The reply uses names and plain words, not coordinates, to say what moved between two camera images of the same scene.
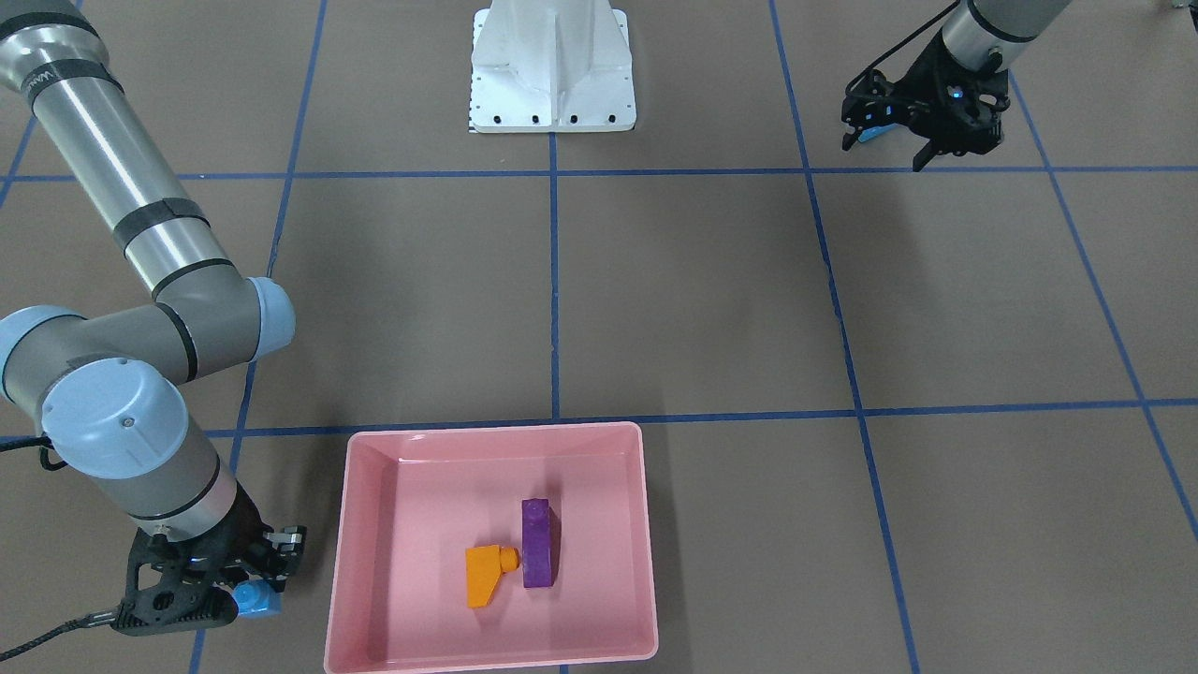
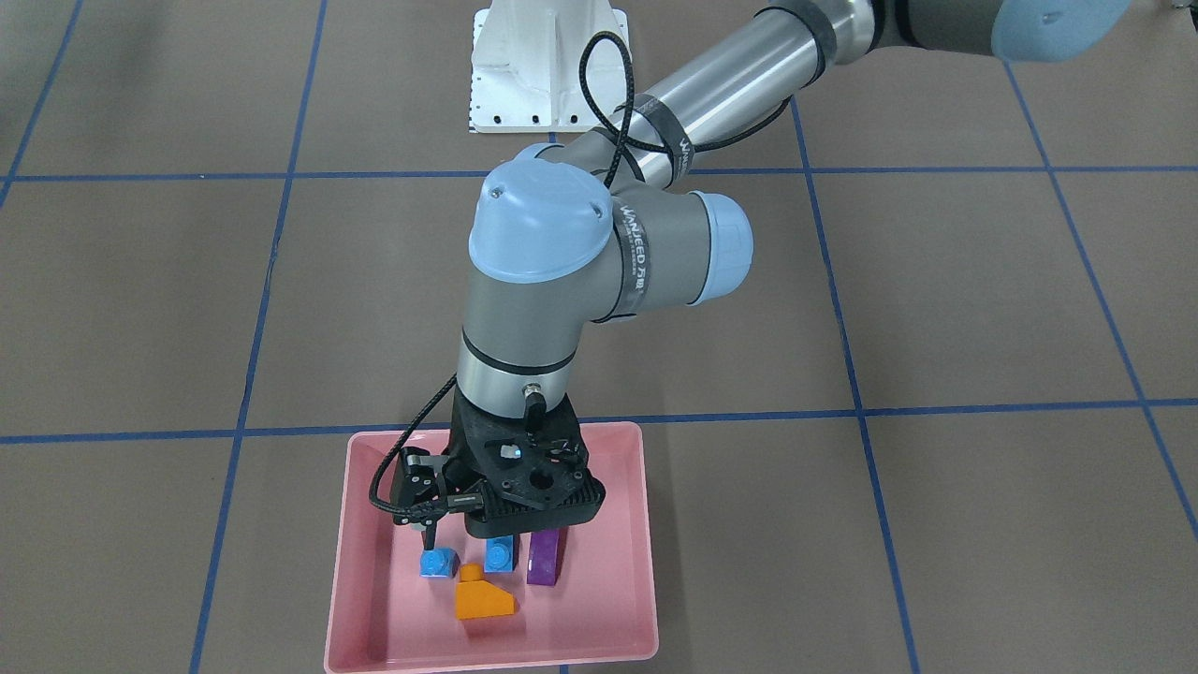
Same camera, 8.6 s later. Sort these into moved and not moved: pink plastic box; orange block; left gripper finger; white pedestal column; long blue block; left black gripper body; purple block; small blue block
Moved: left black gripper body; long blue block; small blue block; left gripper finger; orange block
Not moved: pink plastic box; purple block; white pedestal column
